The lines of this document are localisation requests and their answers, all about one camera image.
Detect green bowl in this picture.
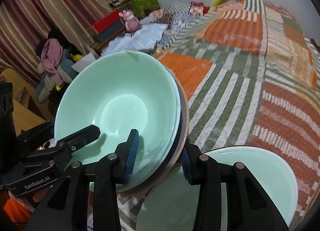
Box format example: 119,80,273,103
54,51,181,195

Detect mint green plate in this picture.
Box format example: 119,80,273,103
136,143,297,230

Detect white bowl black dots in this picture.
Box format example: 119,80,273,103
117,71,189,198

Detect orange sleeve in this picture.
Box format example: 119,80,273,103
4,198,32,224

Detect grey stuffed toy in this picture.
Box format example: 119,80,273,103
35,49,78,104

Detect open white book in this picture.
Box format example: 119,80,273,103
72,52,96,73

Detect pink scarf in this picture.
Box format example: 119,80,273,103
41,38,63,86

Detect red and navy box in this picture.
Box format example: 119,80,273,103
87,10,125,43

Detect light blue folded cloth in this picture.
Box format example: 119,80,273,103
100,24,168,57

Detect patchwork bed quilt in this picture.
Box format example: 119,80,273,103
117,0,320,231

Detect pink toy figure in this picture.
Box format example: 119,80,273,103
119,10,142,33

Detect striped brown curtain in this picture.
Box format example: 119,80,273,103
1,0,112,86

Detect green patterned box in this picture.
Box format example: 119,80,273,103
128,0,161,19

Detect checkered patchwork fabric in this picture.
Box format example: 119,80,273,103
140,1,209,49

